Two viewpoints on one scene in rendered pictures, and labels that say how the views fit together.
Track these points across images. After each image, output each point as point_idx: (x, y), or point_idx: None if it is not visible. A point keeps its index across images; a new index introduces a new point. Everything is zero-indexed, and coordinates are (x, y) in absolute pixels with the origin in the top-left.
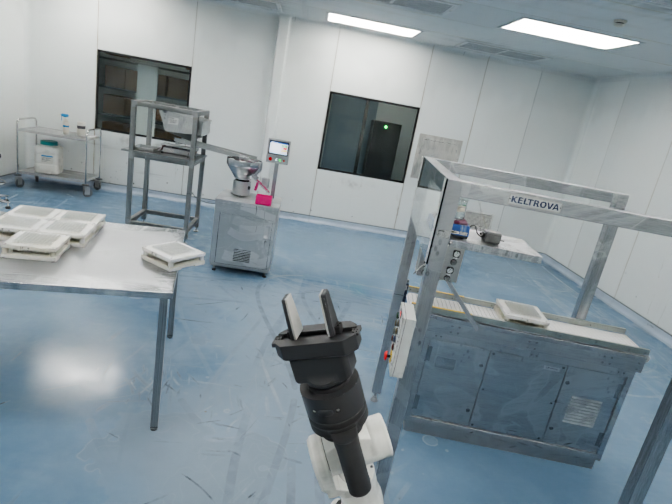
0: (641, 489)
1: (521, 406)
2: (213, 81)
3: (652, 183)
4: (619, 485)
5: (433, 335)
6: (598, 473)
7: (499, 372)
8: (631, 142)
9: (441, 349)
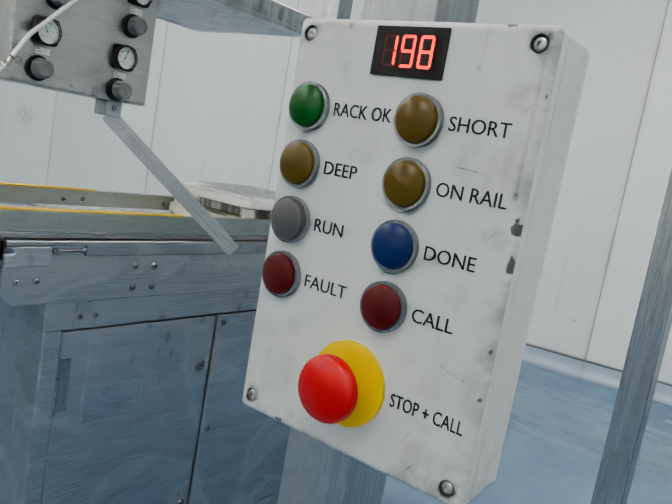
0: (633, 467)
1: (278, 430)
2: None
3: (158, 47)
4: (418, 493)
5: (71, 318)
6: (384, 492)
7: (237, 367)
8: None
9: (97, 358)
